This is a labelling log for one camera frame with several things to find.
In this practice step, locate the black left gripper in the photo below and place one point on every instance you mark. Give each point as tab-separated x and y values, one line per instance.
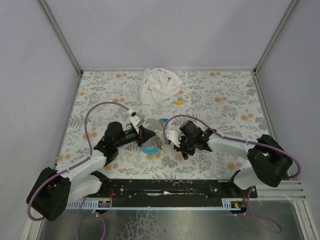
141	135

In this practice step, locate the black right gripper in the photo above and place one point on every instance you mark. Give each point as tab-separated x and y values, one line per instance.
182	146

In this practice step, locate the blue keyring holder with rings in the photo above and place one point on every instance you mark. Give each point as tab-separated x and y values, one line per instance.
153	146

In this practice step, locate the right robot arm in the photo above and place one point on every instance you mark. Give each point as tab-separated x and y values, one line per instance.
268	161

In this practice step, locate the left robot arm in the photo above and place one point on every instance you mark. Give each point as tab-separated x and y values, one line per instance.
55	189

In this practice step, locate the key with blue tag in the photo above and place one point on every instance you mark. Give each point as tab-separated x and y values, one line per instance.
163	120

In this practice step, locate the key with yellow tag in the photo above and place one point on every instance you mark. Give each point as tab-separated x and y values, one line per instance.
178	100

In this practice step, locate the crumpled white cloth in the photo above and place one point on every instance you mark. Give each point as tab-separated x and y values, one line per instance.
157	85

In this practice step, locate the floral patterned table mat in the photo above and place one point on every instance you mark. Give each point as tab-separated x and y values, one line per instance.
226	101

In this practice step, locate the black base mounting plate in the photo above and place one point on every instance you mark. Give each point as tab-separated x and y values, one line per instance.
161	193

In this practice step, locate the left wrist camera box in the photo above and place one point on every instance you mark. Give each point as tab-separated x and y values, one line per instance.
137	121

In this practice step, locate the white slotted cable duct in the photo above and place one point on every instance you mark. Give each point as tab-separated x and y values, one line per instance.
90	204

